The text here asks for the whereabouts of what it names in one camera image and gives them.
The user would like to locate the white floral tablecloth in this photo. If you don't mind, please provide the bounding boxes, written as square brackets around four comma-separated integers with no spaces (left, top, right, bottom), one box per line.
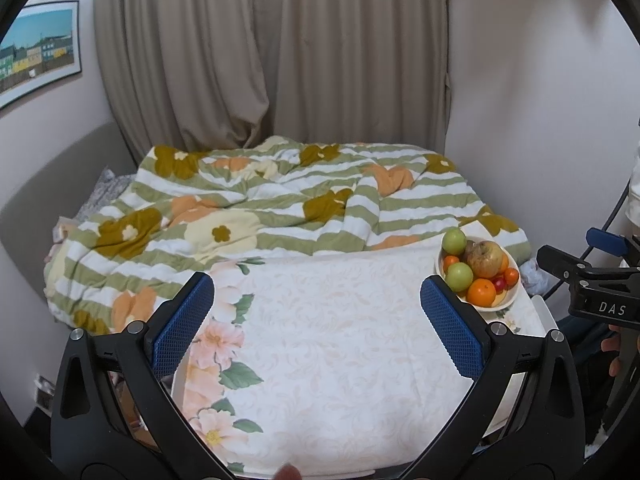
[172,240,548,478]

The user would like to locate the framed wall poster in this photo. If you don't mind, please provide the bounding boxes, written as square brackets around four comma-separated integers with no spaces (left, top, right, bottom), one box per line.
[0,1,82,110]

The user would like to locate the white plastic bag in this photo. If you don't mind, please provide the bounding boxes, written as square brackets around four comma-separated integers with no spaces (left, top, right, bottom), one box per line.
[522,265,553,298]

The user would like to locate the yellow bear plate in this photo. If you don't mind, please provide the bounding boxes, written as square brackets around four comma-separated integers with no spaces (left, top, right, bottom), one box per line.
[436,237,521,313]

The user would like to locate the beige curtain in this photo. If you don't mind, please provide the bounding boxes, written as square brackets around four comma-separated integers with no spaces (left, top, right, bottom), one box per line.
[94,0,451,153]

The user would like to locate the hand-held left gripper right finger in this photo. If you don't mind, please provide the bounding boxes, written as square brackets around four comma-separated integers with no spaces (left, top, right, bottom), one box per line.
[400,274,586,480]

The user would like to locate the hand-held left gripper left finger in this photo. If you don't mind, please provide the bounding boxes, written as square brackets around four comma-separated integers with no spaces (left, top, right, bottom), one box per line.
[50,271,236,480]

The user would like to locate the striped floral blanket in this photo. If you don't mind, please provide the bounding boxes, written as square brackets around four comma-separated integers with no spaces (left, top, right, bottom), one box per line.
[44,135,531,336]

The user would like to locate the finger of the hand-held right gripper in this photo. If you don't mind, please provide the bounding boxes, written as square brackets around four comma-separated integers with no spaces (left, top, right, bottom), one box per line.
[536,244,640,286]
[586,227,640,261]

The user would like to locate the brownish yellow apple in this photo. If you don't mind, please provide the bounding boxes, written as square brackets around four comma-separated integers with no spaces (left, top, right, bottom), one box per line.
[465,241,504,276]

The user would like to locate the person's right hand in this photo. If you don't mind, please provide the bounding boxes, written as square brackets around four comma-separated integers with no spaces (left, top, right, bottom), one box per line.
[601,324,625,378]

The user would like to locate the white garment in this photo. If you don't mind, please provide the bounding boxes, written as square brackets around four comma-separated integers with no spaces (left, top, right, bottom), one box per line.
[627,145,640,221]

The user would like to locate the grey patterned pillow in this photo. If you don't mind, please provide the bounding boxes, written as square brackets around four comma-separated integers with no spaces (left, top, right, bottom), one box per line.
[75,167,138,221]

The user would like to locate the small green apple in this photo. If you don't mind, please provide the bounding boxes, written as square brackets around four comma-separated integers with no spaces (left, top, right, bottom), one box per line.
[446,262,474,292]
[441,227,467,256]

